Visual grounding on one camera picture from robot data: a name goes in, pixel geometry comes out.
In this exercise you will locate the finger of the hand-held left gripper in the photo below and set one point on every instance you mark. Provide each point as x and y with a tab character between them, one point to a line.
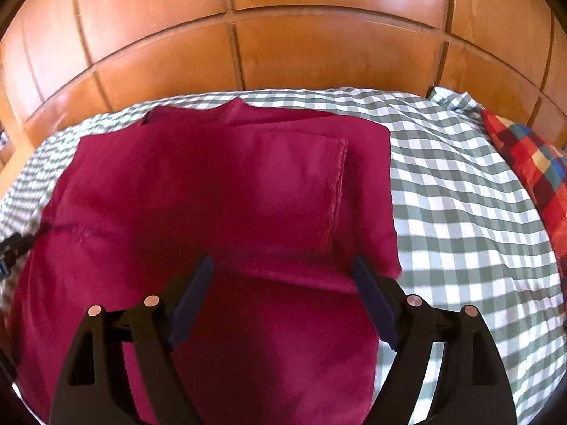
13	248

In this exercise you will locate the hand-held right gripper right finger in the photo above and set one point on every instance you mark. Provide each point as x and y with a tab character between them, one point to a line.
376	305

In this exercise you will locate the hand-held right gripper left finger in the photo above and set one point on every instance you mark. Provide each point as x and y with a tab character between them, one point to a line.
190	301

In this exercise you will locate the crimson red garment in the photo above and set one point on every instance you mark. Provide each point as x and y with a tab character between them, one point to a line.
199	195

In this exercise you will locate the green white checked bedsheet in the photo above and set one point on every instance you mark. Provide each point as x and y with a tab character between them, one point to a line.
465	230

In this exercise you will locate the multicolour checked pillow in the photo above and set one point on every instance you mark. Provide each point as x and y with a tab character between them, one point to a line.
531	159

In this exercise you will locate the wooden panelled wardrobe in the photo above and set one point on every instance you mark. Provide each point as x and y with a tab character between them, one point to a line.
283	53

